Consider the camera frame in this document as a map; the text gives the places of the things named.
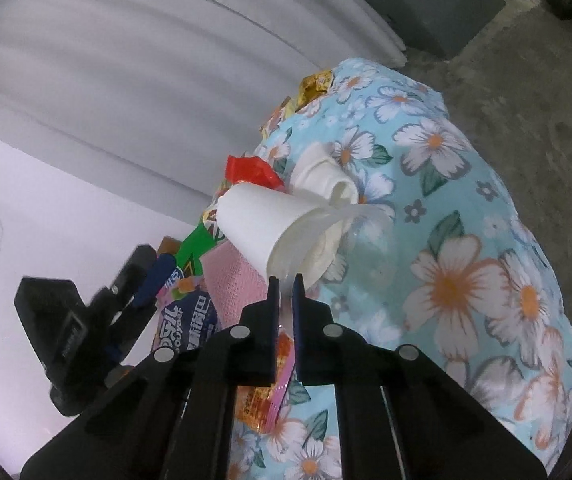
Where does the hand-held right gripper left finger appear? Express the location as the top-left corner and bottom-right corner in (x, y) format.
(20, 275), (281, 480)

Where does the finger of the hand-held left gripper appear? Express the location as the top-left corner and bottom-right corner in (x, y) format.
(133, 253), (177, 307)
(110, 244), (158, 307)

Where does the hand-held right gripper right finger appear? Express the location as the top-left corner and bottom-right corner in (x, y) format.
(291, 272), (549, 480)

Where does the pink blue snack bag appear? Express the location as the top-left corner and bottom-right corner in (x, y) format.
(151, 267), (224, 361)

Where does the white paper cup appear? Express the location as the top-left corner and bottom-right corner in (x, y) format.
(288, 142), (359, 206)
(215, 182), (337, 281)

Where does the brown cardboard box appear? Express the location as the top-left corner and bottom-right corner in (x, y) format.
(156, 236), (184, 261)

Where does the pink textured cloth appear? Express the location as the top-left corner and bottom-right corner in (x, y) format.
(201, 242), (279, 331)

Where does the green snack packet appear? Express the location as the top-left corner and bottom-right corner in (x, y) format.
(173, 222), (227, 276)

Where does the clear plastic cup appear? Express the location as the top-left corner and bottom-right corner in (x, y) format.
(316, 205), (399, 291)

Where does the orange wrapper with pink film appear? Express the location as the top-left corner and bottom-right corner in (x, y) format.
(233, 330), (297, 436)

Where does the crumpled white paper cup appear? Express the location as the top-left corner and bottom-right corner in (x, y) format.
(288, 142), (359, 206)

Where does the red wrapper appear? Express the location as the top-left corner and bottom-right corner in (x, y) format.
(226, 155), (287, 193)

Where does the blue floral blanket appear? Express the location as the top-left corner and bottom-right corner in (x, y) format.
(226, 57), (572, 480)

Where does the gold crinkled wrapper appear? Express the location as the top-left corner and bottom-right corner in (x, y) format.
(298, 69), (337, 106)

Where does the grey curtain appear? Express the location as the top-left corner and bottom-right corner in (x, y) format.
(0, 0), (409, 241)

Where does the grey cabinet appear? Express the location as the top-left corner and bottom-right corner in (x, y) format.
(356, 0), (507, 58)

